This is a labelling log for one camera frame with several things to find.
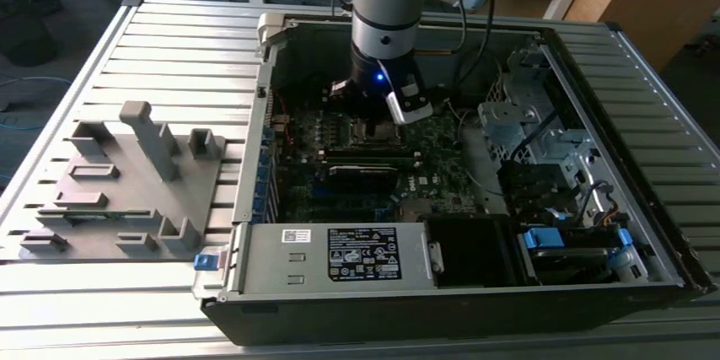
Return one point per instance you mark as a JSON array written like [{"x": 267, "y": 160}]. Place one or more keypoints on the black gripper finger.
[{"x": 376, "y": 124}]

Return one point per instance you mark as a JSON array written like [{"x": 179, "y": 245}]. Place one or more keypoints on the silver green CPU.
[{"x": 390, "y": 136}]

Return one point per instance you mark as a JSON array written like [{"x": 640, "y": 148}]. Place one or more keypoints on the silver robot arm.
[{"x": 388, "y": 6}]

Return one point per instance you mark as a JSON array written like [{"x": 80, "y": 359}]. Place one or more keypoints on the CPU socket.
[{"x": 376, "y": 144}]

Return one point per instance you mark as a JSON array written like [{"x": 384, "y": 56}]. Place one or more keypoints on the RAM slot black clips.
[
  {"x": 368, "y": 158},
  {"x": 368, "y": 149}
]

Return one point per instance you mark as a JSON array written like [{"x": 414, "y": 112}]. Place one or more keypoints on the RAM slot white clips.
[
  {"x": 368, "y": 162},
  {"x": 368, "y": 153}
]

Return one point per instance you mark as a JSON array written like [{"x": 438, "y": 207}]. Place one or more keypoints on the black expansion card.
[{"x": 363, "y": 181}]

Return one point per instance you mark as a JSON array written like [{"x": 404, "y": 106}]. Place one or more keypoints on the silver ethernet port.
[{"x": 282, "y": 118}]

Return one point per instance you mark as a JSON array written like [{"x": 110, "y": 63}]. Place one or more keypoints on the green motherboard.
[{"x": 444, "y": 174}]

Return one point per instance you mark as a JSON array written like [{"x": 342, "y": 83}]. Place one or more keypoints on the grey case latch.
[{"x": 268, "y": 27}]

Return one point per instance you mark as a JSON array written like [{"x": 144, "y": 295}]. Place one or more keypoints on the small chipset heatsink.
[{"x": 416, "y": 209}]

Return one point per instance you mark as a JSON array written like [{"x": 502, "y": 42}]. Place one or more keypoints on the silver drive cage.
[{"x": 506, "y": 117}]

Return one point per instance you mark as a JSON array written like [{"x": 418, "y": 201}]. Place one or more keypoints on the silver power supply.
[{"x": 270, "y": 263}]

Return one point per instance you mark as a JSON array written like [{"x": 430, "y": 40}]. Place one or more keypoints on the hard disk in blue carrier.
[{"x": 543, "y": 237}]

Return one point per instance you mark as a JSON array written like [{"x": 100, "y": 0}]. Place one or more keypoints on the blue plastic latch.
[{"x": 206, "y": 262}]

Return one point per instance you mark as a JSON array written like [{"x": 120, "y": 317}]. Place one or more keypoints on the grey parts rack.
[{"x": 140, "y": 191}]

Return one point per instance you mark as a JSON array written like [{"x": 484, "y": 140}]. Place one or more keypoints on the black PC case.
[{"x": 394, "y": 322}]

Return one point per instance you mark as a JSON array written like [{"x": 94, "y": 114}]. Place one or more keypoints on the blue disk carrier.
[{"x": 623, "y": 237}]

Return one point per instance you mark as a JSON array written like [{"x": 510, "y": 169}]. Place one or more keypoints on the green RAM stick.
[{"x": 92, "y": 216}]

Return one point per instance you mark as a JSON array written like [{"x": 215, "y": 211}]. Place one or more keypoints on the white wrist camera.
[{"x": 411, "y": 115}]

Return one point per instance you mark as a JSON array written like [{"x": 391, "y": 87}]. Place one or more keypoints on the blue bracket clip row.
[{"x": 267, "y": 134}]

